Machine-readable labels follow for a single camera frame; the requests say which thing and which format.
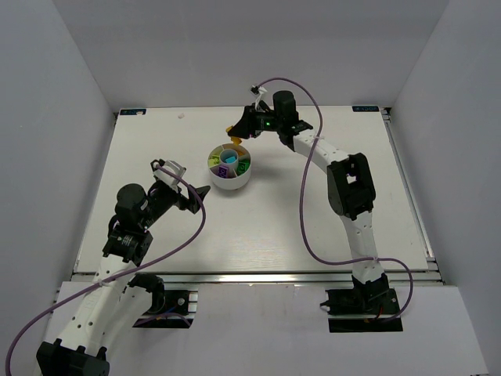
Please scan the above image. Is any blue corner sticker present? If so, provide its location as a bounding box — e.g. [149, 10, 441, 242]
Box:
[351, 106, 380, 113]
[119, 109, 146, 116]

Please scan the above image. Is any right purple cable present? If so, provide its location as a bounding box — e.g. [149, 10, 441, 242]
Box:
[252, 78, 414, 323]

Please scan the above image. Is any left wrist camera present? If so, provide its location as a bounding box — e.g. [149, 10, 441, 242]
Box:
[150, 159, 186, 192]

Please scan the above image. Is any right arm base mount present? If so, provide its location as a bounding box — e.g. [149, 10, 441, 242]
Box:
[319, 274, 403, 334]

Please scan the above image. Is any white round divided container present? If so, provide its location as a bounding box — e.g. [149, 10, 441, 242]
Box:
[207, 144, 252, 190]

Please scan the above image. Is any purple lego brick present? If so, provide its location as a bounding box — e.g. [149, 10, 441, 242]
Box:
[216, 165, 232, 179]

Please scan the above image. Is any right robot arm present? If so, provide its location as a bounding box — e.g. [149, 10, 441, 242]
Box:
[226, 90, 389, 300]

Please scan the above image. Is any left blue corner sticker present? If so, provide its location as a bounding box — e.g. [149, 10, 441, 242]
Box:
[119, 109, 146, 116]

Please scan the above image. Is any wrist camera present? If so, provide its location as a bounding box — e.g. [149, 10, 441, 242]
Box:
[150, 159, 186, 192]
[250, 85, 268, 111]

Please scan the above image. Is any yellow round lego piece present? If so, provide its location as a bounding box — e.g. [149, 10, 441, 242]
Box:
[222, 143, 240, 150]

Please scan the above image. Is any right blue corner sticker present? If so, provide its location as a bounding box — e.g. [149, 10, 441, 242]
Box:
[351, 106, 380, 113]

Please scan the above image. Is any orange lego brick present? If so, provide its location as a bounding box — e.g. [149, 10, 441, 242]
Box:
[225, 126, 242, 145]

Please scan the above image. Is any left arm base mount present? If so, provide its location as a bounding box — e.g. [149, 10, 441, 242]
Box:
[127, 273, 198, 329]

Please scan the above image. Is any dark green lego brick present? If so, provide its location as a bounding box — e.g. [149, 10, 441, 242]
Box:
[236, 161, 251, 176]

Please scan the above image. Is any lime green lego brick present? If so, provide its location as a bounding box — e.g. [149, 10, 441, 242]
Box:
[207, 155, 220, 168]

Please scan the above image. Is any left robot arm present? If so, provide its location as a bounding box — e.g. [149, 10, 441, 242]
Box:
[36, 180, 211, 375]

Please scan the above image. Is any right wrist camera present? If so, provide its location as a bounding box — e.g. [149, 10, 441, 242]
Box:
[250, 85, 268, 111]

